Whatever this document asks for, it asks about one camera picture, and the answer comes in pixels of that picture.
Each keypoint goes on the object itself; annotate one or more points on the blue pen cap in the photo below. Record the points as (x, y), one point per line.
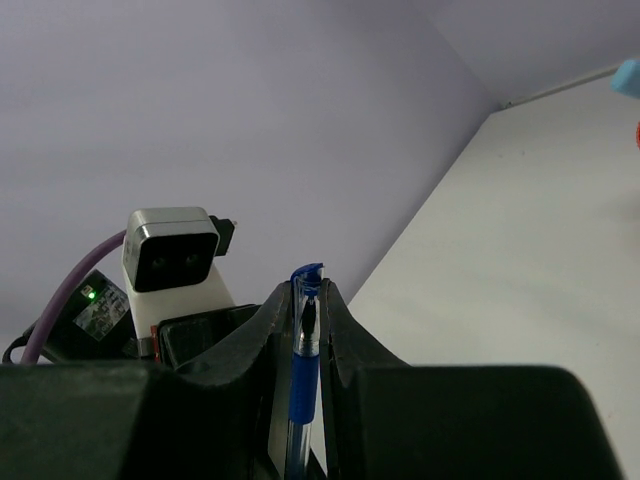
(306, 283)

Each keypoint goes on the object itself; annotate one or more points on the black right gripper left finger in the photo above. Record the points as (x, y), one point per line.
(141, 420)

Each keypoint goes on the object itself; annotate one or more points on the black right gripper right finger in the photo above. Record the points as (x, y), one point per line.
(386, 419)

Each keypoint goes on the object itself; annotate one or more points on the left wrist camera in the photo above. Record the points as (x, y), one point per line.
(168, 267)

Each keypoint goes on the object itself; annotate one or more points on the blue translucent highlighter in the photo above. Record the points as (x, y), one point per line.
(626, 79)

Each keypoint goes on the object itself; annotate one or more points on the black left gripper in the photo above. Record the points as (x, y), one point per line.
(96, 324)

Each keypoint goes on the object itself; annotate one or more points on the blue ballpoint pen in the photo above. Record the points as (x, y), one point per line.
(302, 400)

